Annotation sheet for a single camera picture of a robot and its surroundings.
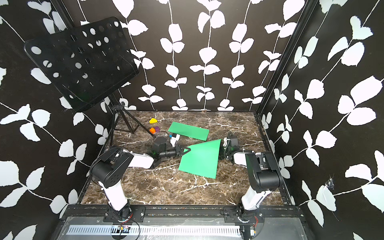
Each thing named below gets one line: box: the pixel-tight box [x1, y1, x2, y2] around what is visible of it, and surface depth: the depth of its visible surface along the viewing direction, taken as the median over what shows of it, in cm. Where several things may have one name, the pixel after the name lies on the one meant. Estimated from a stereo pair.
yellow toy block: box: [149, 118, 158, 124], surface depth 116 cm
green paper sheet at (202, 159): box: [178, 139, 222, 179], surface depth 88 cm
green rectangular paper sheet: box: [168, 121, 210, 141], surface depth 110 cm
